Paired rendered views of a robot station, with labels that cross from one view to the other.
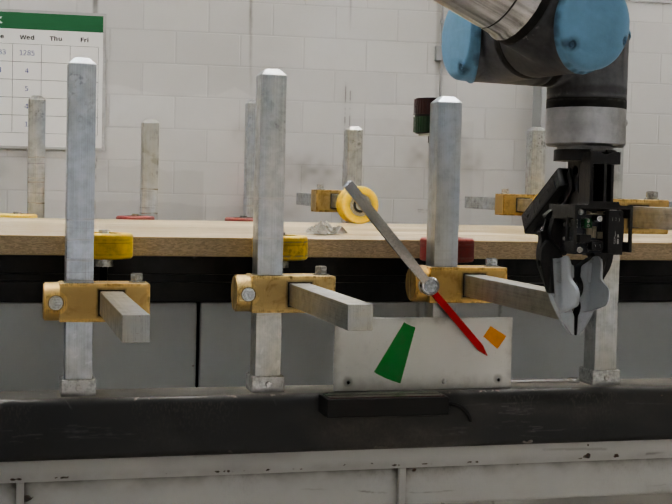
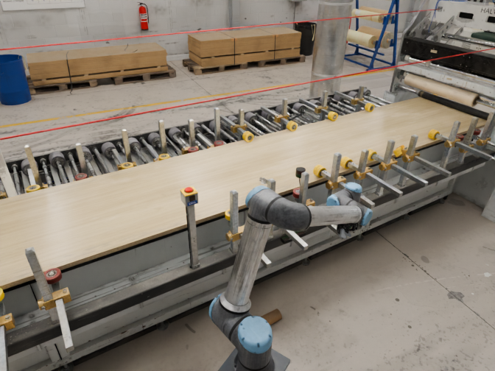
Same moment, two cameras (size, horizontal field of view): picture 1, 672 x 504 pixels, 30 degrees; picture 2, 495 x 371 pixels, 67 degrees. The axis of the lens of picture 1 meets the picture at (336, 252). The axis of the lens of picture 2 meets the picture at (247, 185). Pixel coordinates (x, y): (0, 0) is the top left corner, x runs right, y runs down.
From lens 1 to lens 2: 1.49 m
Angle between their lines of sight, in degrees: 33
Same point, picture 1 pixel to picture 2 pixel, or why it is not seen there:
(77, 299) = (236, 237)
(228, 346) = not seen: hidden behind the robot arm
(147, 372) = not seen: hidden behind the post
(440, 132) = (304, 181)
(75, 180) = (234, 216)
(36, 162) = (163, 138)
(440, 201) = (303, 193)
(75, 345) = (235, 244)
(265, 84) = (271, 184)
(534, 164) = (284, 108)
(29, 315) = (211, 224)
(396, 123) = not seen: outside the picture
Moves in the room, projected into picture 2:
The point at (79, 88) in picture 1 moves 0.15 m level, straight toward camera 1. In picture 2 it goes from (234, 198) to (247, 213)
